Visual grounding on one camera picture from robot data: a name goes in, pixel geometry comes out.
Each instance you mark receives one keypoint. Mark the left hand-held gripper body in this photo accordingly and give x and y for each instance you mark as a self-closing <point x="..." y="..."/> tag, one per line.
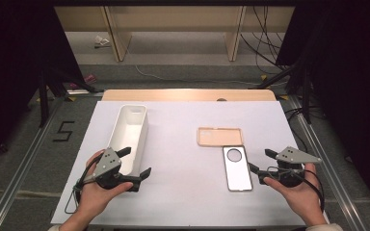
<point x="107" y="162"/>

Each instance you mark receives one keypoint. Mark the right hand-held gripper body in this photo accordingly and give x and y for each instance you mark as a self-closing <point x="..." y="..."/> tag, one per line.
<point x="294" y="155"/>

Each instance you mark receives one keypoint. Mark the white plastic storage bin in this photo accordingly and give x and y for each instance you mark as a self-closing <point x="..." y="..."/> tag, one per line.
<point x="130" y="128"/>

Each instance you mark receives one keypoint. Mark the beige phone case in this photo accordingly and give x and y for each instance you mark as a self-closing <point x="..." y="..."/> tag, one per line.
<point x="220" y="137"/>

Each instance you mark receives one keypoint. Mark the person's left hand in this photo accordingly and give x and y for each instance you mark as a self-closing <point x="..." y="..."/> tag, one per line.
<point x="93" y="199"/>

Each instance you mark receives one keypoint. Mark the person's right hand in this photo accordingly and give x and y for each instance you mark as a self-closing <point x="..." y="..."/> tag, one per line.
<point x="302" y="199"/>

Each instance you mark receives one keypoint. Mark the white table cover sheet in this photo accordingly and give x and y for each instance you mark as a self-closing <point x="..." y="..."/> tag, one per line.
<point x="186" y="192"/>

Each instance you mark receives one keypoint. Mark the black metal stand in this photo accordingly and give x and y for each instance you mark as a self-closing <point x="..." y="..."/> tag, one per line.
<point x="306" y="96"/>
<point x="44" y="102"/>

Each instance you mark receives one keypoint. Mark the flat white board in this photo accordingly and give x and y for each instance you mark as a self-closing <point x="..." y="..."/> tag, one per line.
<point x="77" y="92"/>

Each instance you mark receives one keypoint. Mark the pink packet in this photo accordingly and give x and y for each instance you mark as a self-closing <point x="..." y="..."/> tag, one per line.
<point x="90" y="78"/>

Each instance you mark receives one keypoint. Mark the wooden table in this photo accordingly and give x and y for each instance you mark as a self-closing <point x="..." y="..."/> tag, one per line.
<point x="189" y="95"/>

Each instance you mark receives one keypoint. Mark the black curtain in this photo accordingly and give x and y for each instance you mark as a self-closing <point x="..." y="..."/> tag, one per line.
<point x="353" y="80"/>
<point x="13" y="64"/>

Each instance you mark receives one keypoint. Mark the crumpled white paper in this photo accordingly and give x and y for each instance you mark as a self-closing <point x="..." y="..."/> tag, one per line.
<point x="101" y="41"/>

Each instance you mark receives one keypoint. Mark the wooden shelf unit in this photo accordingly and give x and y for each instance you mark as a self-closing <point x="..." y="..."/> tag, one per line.
<point x="173" y="19"/>

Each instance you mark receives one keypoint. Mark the aluminium floor rail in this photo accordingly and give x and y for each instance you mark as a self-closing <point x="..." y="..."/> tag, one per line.
<point x="19" y="173"/>
<point x="330" y="173"/>

